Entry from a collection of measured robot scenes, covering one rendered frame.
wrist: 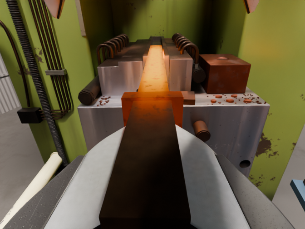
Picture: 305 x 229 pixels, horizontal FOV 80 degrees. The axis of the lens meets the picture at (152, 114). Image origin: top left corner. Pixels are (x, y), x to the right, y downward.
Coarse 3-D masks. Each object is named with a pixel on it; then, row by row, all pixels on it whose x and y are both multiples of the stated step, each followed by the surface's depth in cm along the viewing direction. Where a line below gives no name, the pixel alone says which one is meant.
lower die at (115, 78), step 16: (128, 48) 61; (144, 48) 53; (176, 48) 50; (112, 64) 40; (128, 64) 38; (144, 64) 38; (176, 64) 38; (112, 80) 40; (128, 80) 40; (176, 80) 40
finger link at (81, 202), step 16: (112, 144) 10; (96, 160) 9; (112, 160) 9; (80, 176) 8; (96, 176) 8; (80, 192) 7; (96, 192) 7; (64, 208) 7; (80, 208) 6; (96, 208) 6; (48, 224) 6; (64, 224) 6; (80, 224) 6; (96, 224) 6
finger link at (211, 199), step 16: (176, 128) 11; (192, 144) 10; (192, 160) 9; (208, 160) 8; (192, 176) 8; (208, 176) 8; (224, 176) 8; (192, 192) 7; (208, 192) 7; (224, 192) 7; (192, 208) 6; (208, 208) 6; (224, 208) 6; (240, 208) 6; (192, 224) 6; (208, 224) 6; (224, 224) 6; (240, 224) 6
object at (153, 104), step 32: (160, 64) 26; (128, 96) 14; (160, 96) 13; (128, 128) 10; (160, 128) 10; (128, 160) 8; (160, 160) 8; (128, 192) 6; (160, 192) 6; (128, 224) 6; (160, 224) 6
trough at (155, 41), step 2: (152, 38) 73; (154, 38) 73; (156, 38) 73; (158, 38) 73; (160, 38) 73; (152, 40) 71; (154, 40) 73; (156, 40) 73; (158, 40) 73; (160, 40) 73; (152, 42) 68; (154, 42) 68; (156, 42) 68; (158, 42) 68; (160, 42) 68; (152, 44) 64; (154, 44) 64; (156, 44) 63; (158, 44) 63; (160, 44) 63; (162, 46) 49; (162, 48) 48; (162, 50) 47
